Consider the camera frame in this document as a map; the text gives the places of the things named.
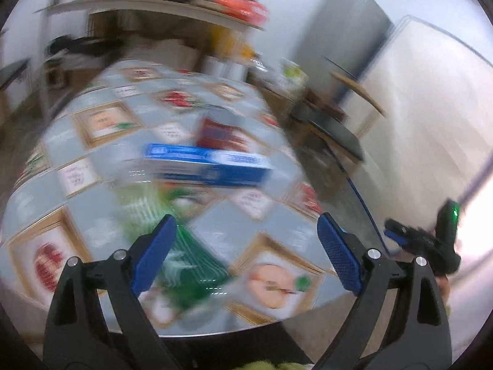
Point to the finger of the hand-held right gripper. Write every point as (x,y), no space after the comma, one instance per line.
(406,236)

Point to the person's right forearm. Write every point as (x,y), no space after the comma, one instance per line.
(445,289)

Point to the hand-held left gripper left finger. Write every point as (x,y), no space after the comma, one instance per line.
(154,254)

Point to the grey refrigerator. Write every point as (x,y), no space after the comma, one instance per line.
(339,38)

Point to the wooden chair with black seat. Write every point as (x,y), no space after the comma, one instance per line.
(339,131)

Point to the clear green-label plastic bottle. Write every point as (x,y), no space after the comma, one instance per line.
(188,262)

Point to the green and white bag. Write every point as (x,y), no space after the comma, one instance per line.
(294,71)

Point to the blue toothpaste box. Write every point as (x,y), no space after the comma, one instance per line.
(208,165)

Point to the red box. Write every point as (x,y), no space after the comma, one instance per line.
(223,135)

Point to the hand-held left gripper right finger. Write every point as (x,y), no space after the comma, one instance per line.
(339,254)

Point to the yellow plastic bag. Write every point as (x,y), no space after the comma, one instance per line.
(227,40)

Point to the fruit-print tablecloth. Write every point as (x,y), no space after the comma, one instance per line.
(215,219)

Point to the red plastic bag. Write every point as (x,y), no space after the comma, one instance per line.
(242,7)

